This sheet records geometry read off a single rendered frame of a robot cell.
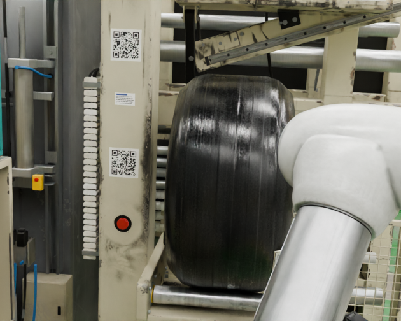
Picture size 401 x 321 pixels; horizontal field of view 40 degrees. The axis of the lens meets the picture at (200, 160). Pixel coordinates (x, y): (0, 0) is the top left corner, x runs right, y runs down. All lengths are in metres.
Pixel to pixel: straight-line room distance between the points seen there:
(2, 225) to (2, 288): 0.14
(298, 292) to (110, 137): 0.83
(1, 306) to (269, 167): 0.66
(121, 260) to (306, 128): 0.82
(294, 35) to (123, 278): 0.87
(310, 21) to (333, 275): 1.16
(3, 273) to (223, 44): 0.93
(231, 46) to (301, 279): 1.15
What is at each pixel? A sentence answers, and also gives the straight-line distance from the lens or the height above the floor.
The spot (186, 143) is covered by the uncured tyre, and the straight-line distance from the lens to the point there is 1.19.
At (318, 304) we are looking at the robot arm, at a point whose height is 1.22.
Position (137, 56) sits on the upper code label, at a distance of 1.35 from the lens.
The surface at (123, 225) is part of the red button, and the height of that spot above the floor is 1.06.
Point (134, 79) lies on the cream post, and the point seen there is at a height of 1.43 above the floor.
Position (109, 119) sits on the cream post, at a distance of 1.38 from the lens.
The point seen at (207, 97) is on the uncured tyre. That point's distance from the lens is 1.26.
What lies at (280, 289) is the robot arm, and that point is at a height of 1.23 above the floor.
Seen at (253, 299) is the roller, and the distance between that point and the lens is 1.38.
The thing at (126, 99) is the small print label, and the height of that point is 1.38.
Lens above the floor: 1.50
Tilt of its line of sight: 11 degrees down
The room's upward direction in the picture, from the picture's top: 3 degrees clockwise
